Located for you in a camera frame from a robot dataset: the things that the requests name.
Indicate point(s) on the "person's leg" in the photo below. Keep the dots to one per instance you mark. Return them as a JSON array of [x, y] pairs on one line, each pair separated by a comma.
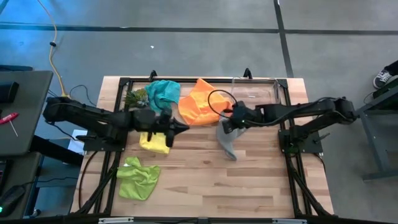
[[392, 68]]

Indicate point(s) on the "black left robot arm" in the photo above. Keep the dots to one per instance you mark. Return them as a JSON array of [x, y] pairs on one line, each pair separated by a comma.
[[93, 116]]

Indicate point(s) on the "grey side table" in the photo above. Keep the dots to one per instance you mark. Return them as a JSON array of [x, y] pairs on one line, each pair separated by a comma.
[[25, 112]]

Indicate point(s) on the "yellow microfiber towel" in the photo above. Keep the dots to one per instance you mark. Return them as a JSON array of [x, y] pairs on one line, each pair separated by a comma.
[[155, 144]]

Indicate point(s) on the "dark metal table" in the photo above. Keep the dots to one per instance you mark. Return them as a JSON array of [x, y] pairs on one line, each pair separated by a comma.
[[373, 143]]

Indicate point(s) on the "black computer mouse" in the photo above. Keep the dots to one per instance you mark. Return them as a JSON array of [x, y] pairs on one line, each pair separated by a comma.
[[11, 199]]

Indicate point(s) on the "clear plastic bin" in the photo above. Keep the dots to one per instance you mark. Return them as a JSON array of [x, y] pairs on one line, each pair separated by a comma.
[[258, 93]]

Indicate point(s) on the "green microfiber towel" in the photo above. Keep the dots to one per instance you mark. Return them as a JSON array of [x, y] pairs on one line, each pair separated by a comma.
[[136, 180]]

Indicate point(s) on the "teal microfiber towel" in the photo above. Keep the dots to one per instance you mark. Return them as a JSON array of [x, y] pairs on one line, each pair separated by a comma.
[[161, 90]]

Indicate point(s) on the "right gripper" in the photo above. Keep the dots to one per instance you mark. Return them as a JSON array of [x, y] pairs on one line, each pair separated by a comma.
[[242, 116]]

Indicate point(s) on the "small potted succulent plant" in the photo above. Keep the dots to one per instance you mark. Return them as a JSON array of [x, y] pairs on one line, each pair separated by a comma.
[[136, 98]]

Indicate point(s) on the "dark low desk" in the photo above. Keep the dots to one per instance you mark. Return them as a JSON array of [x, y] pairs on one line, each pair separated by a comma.
[[18, 171]]

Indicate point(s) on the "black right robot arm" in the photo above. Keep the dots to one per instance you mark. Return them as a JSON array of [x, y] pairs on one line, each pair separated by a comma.
[[295, 109]]

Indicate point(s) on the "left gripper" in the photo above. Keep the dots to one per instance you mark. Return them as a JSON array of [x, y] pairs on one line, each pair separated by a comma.
[[164, 126]]

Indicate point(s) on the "grey microfiber towel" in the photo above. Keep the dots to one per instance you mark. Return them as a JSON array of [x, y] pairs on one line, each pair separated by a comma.
[[227, 143]]

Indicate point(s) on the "black aluminium rig frame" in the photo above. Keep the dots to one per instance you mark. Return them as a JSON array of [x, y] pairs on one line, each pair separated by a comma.
[[186, 80]]

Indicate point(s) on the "silver metal bracket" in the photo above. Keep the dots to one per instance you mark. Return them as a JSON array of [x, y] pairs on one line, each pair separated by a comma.
[[115, 220], [289, 221]]

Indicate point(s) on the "orange microfiber towel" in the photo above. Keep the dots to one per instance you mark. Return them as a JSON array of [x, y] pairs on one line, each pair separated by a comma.
[[196, 109]]

